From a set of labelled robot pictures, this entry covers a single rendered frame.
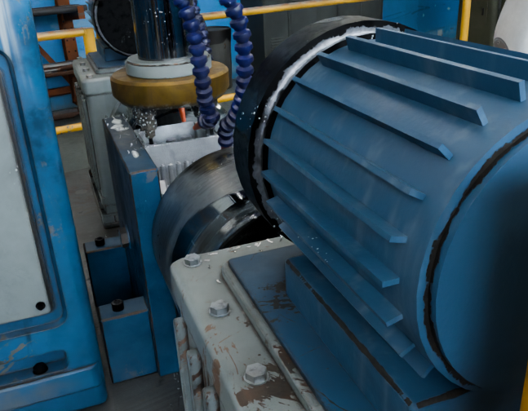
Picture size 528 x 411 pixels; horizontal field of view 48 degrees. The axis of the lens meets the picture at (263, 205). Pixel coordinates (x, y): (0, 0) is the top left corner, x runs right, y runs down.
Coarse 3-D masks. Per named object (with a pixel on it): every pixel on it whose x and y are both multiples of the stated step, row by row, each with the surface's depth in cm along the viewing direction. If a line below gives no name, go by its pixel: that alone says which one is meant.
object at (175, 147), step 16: (160, 128) 99; (176, 128) 100; (192, 128) 101; (144, 144) 90; (160, 144) 90; (176, 144) 91; (192, 144) 92; (208, 144) 93; (160, 160) 91; (176, 160) 92; (192, 160) 93; (160, 176) 92; (176, 176) 93
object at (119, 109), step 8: (120, 104) 120; (112, 112) 123; (120, 112) 117; (128, 112) 113; (160, 112) 110; (168, 112) 110; (176, 112) 111; (192, 112) 112; (224, 112) 115; (128, 120) 110; (160, 120) 110; (168, 120) 111; (176, 120) 111; (192, 120) 112; (136, 128) 109; (216, 128) 115
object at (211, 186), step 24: (192, 168) 79; (216, 168) 76; (168, 192) 79; (192, 192) 74; (216, 192) 70; (240, 192) 68; (168, 216) 76; (192, 216) 70; (216, 216) 66; (240, 216) 66; (168, 240) 74; (192, 240) 67; (216, 240) 66; (240, 240) 65; (168, 264) 73; (168, 288) 76
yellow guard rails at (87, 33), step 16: (320, 0) 369; (336, 0) 375; (352, 0) 381; (368, 0) 389; (464, 0) 435; (208, 16) 333; (224, 16) 339; (464, 16) 439; (48, 32) 292; (64, 32) 295; (80, 32) 298; (464, 32) 443; (224, 96) 356; (64, 128) 312; (80, 128) 316
